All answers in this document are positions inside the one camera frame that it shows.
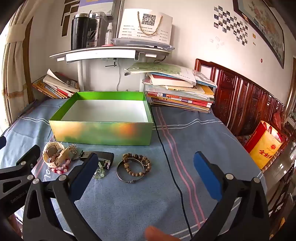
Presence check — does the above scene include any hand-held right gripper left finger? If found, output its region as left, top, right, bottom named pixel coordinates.
left=22, top=152, right=102, bottom=241

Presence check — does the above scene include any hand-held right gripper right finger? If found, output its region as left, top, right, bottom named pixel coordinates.
left=193, top=151, right=271, bottom=241

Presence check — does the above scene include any pink bead bracelet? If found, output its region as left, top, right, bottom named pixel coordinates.
left=50, top=158, right=72, bottom=174

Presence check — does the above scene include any green cardboard box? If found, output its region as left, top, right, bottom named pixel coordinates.
left=48, top=91, right=155, bottom=146

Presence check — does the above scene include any silver bangle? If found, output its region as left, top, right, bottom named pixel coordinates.
left=116, top=158, right=147, bottom=184

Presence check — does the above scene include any wooden bead bracelet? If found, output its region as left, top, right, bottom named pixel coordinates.
left=122, top=153, right=152, bottom=177

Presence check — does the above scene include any person's right hand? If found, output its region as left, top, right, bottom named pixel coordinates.
left=144, top=226, right=181, bottom=241

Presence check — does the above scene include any red and yellow bag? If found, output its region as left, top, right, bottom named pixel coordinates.
left=244, top=120, right=284, bottom=170

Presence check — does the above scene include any blue striped cloth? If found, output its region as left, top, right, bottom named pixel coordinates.
left=0, top=97, right=266, bottom=241

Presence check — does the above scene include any cream curtain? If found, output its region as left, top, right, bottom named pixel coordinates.
left=0, top=14, right=33, bottom=126

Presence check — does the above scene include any low stack of books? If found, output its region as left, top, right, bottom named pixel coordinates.
left=32, top=68, right=80, bottom=100

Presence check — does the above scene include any tall stack of books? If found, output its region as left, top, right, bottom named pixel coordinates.
left=142, top=62, right=218, bottom=113

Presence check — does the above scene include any carved wooden bench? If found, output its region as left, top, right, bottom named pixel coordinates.
left=194, top=58, right=292, bottom=144

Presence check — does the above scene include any white raised desk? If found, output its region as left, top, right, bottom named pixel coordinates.
left=49, top=44, right=176, bottom=93

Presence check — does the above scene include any black thermos flask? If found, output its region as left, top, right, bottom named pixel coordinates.
left=70, top=13, right=90, bottom=50

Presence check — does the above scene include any dark plastic jar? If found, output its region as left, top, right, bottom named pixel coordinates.
left=87, top=13, right=107, bottom=48

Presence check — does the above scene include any white spray bottle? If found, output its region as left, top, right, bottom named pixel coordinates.
left=105, top=23, right=113, bottom=45

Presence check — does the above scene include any clear plastic folder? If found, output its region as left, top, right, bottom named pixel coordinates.
left=110, top=38, right=175, bottom=51

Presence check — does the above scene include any white paper bag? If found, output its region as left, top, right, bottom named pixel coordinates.
left=117, top=9, right=173, bottom=43

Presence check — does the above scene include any pale blue board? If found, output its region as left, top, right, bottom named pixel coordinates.
left=79, top=0, right=123, bottom=20

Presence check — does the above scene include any framed flower painting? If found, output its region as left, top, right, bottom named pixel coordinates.
left=232, top=0, right=286, bottom=69

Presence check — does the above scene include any black cable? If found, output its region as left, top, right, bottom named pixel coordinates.
left=150, top=102, right=193, bottom=240

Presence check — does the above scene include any grey hanging cable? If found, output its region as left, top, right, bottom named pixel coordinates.
left=116, top=59, right=123, bottom=92

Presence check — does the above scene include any brown wall sticker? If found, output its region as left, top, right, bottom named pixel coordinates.
left=61, top=0, right=80, bottom=36

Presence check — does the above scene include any wall photo collage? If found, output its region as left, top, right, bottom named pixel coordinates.
left=214, top=6, right=249, bottom=45

